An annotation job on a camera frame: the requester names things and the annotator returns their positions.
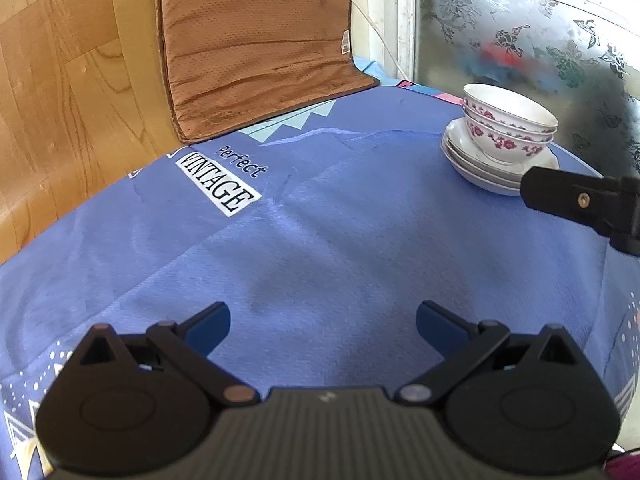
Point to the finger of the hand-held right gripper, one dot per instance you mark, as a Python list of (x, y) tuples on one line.
[(565, 197)]

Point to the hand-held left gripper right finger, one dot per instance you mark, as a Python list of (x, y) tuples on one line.
[(439, 327)]

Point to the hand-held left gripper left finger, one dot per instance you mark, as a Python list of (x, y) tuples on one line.
[(209, 327)]

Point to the large white floral plate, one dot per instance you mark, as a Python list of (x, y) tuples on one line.
[(480, 186)]

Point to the white bowl purple floral band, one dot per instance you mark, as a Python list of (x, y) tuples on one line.
[(505, 102), (487, 124)]

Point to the small white floral plate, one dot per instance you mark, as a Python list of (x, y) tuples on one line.
[(457, 140), (460, 162)]

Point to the blue printed blanket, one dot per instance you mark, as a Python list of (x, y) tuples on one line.
[(325, 240)]

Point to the frosted floral window glass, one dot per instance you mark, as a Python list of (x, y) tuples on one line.
[(540, 35)]

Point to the wood pattern board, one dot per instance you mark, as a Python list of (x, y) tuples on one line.
[(70, 85)]

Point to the brown cushion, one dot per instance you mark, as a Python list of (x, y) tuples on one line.
[(255, 45)]

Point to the white window frame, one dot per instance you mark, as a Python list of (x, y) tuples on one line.
[(406, 20)]

